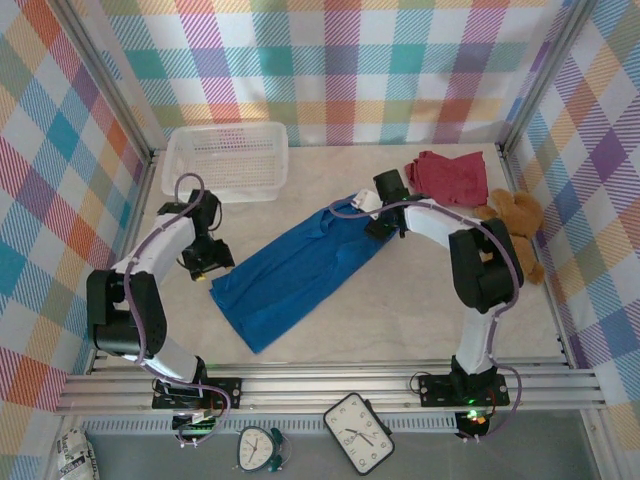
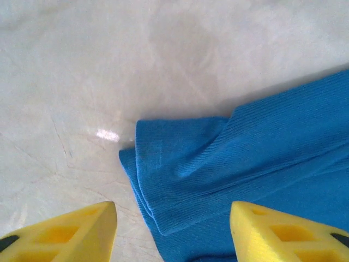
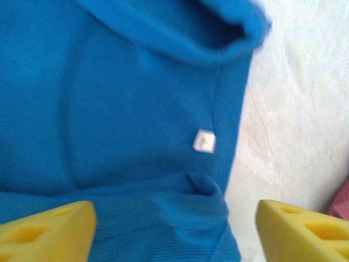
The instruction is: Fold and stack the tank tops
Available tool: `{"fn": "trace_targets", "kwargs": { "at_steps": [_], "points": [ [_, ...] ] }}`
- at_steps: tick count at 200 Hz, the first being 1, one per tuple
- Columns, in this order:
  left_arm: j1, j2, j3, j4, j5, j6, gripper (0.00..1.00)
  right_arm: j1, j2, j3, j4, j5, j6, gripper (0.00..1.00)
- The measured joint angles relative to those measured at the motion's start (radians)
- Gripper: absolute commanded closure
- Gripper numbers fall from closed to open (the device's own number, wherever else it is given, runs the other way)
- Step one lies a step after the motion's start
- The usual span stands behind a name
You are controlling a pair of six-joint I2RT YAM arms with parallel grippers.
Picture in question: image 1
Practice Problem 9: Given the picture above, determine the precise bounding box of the small green alarm clock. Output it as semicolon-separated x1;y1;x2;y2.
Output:
231;425;292;474

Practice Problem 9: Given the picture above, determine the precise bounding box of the blue ribbed tank top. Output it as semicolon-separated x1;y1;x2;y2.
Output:
209;191;397;356

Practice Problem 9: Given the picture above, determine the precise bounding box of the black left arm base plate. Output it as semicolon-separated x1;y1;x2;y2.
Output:
151;375;244;412

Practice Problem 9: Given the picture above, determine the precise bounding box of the aluminium frame post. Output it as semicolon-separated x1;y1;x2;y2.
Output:
497;0;599;159
58;0;160;159

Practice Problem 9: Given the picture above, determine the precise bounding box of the black square wall clock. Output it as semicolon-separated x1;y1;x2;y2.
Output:
322;391;397;477

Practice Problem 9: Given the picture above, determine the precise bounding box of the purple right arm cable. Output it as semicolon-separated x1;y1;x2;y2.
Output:
328;196;526;444

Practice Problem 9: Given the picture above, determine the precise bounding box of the printed newspaper bundle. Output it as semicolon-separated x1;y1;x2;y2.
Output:
53;427;100;480

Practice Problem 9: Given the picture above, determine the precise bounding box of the white plastic basket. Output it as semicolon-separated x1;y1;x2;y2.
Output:
160;121;292;204

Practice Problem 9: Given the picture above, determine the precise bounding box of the aluminium side rail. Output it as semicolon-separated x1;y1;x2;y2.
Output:
496;143;575;369
87;149;164;374

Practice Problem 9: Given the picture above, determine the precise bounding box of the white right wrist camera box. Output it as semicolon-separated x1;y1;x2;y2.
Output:
351;188;383;212

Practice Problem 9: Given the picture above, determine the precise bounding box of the wide aluminium base rail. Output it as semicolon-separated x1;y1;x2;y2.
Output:
54;361;609;417

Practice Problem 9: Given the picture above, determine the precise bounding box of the brown teddy bear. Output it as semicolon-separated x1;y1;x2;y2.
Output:
473;188;548;287

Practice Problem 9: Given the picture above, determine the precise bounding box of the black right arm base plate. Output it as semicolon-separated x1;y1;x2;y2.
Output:
417;373;512;408

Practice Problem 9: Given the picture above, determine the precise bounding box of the grey perforated cable duct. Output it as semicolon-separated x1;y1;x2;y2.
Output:
82;417;459;435

